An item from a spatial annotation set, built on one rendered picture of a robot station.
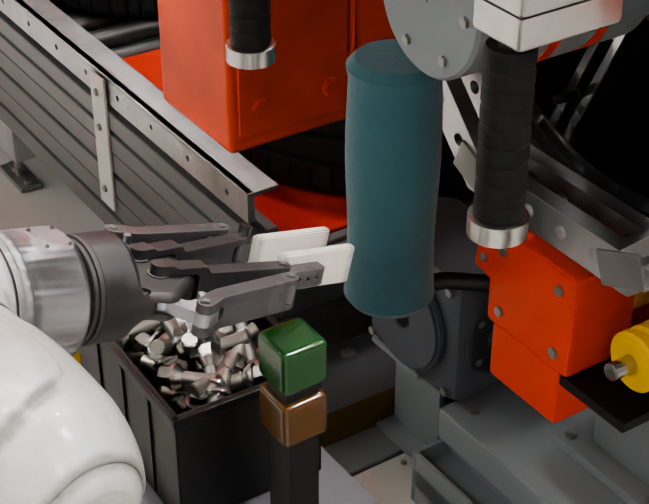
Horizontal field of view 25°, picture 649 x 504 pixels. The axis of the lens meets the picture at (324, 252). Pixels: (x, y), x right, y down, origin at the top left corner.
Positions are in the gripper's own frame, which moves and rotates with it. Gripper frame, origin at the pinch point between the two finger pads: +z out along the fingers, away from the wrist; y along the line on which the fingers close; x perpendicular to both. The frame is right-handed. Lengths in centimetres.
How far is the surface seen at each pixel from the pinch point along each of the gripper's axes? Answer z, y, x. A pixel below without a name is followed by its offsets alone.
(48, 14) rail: 47, 116, 20
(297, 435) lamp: -0.5, -4.4, 12.8
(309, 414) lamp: 0.1, -4.5, 11.0
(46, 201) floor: 58, 127, 57
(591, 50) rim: 39.9, 9.9, -12.2
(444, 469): 50, 21, 44
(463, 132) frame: 32.4, 16.1, -1.8
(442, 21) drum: 11.9, 3.0, -17.4
